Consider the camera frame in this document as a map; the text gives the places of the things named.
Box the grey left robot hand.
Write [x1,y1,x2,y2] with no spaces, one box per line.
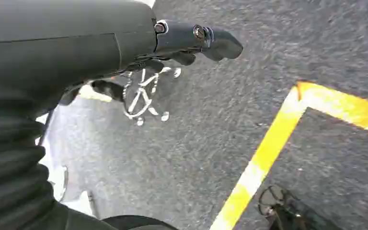
[0,0,244,230]

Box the white chair base with casters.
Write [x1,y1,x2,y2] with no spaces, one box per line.
[122,67,182,127]

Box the ribbed grey left arm sleeve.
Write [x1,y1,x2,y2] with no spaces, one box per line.
[0,98,56,230]

